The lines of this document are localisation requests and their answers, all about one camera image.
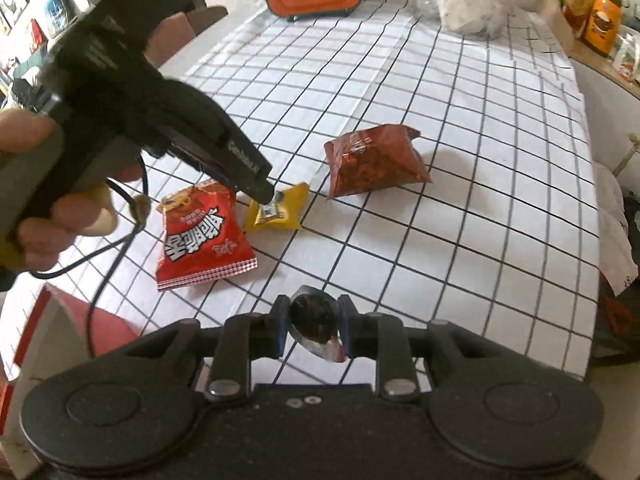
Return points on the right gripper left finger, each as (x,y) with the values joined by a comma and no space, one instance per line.
(233,348)

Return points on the white wooden cabinet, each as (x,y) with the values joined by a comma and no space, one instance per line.
(611,102)

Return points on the yellow snack packet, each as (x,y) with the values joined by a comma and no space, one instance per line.
(282,213)

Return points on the red white box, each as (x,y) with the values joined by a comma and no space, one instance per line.
(52,339)

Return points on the clear glass mug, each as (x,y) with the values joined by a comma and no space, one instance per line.
(626,59)

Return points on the pink cushioned chair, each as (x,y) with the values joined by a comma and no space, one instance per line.
(175,32)

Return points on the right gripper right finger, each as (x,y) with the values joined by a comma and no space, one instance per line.
(381,338)

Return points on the amber honey jar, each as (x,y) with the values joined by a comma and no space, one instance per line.
(576,13)

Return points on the person's left hand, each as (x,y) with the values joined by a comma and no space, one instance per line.
(45,157)

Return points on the bright red snack bag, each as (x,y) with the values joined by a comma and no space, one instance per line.
(202,240)

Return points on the black white checkered tablecloth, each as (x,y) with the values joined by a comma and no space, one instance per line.
(503,240)

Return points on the dark red snack bag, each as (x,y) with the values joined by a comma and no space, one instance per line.
(371,159)

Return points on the beige cloth on chair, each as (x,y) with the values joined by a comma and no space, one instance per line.
(616,262)

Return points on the black silver snack packet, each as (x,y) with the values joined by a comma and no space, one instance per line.
(314,317)

